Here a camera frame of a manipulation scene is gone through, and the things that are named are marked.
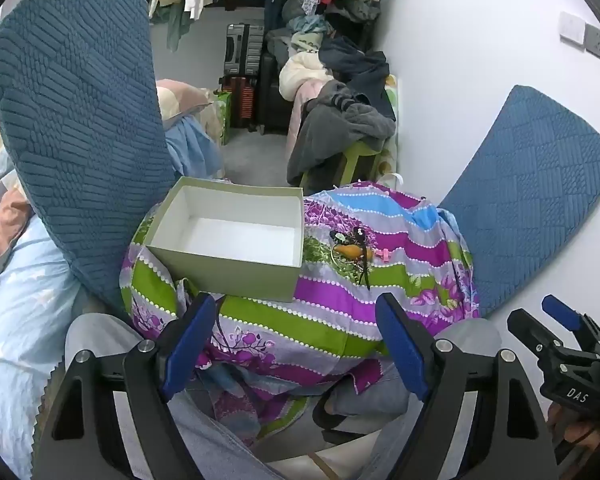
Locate thin black hairpin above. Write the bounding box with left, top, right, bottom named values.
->
left=359, top=242, right=372, bottom=291

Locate blue quilted chair back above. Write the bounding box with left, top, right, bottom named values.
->
left=437, top=85, right=600, bottom=318

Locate blue bed sheet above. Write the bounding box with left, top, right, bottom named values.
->
left=165, top=115, right=224, bottom=181

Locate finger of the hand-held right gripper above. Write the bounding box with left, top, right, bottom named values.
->
left=541, top=294, right=600, bottom=356
left=506, top=308, right=566, bottom=361

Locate black suitcase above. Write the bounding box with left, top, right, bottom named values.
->
left=257, top=50, right=295, bottom=136

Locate green stool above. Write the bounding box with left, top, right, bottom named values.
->
left=300, top=141, right=386, bottom=191

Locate striped floral blanket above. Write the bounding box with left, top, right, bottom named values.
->
left=119, top=180, right=481, bottom=448

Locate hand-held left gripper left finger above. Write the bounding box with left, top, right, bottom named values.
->
left=32, top=292, right=218, bottom=480

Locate person's left leg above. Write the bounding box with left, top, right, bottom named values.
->
left=64, top=312, right=286, bottom=480

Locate white cardboard box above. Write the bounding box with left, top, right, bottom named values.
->
left=144, top=176, right=306, bottom=303

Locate light blue bedsheet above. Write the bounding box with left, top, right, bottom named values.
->
left=0, top=215, right=131, bottom=480

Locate orange hair clip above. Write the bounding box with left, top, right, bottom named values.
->
left=332, top=242, right=376, bottom=262

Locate navy jacket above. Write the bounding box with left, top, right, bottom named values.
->
left=319, top=35, right=391, bottom=92

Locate cream fleece garment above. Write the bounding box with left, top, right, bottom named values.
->
left=279, top=54, right=336, bottom=101

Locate red suitcase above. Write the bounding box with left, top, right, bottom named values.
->
left=228, top=76, right=259, bottom=128

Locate pink cream pillow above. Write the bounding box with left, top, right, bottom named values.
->
left=155, top=79, right=217, bottom=128

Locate grey wall socket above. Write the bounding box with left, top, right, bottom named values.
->
left=583, top=23, right=600, bottom=58

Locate dark grey garment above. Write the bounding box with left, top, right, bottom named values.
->
left=286, top=80, right=397, bottom=186

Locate green floral cloth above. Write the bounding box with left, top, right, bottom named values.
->
left=379, top=74, right=402, bottom=181

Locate large blue chair back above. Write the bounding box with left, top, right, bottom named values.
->
left=0, top=0, right=181, bottom=313

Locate green floral bag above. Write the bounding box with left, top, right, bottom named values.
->
left=215, top=91, right=233, bottom=147

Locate grey suitcase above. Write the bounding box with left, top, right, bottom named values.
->
left=224, top=23, right=266, bottom=78

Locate pile of clothes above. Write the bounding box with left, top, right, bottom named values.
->
left=265, top=0, right=396, bottom=106

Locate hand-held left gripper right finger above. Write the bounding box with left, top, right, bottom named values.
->
left=374, top=292, right=561, bottom=480

